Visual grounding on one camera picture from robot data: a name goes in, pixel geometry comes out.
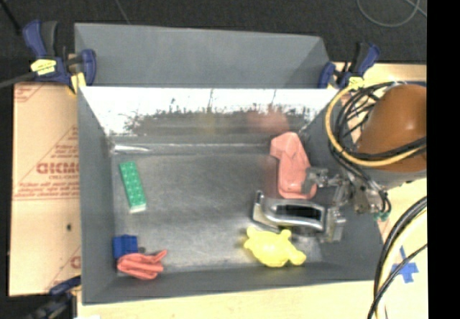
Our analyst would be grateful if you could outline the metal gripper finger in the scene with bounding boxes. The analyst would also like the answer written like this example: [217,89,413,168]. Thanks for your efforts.
[304,167,330,190]
[322,209,348,244]

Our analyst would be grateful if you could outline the yellow toy animal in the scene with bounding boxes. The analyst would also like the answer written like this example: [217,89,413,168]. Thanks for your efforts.
[243,226,308,269]

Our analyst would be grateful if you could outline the grey metal bin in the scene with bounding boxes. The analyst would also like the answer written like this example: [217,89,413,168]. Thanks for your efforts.
[73,22,387,305]

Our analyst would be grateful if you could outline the green studded flat block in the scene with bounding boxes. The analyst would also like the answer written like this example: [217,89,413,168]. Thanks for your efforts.
[118,160,148,214]

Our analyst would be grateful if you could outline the pink crumpled cloth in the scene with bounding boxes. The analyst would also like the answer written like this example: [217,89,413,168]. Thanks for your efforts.
[115,249,169,281]

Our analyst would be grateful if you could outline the blue block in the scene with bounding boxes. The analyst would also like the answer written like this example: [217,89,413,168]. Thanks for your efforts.
[111,234,141,260]

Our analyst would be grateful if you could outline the brown cardboard board, red print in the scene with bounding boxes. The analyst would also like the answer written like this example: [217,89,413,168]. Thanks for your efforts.
[7,80,83,297]

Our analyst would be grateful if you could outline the silver metal handle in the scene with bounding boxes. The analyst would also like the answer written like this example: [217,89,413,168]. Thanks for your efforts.
[252,190,327,238]

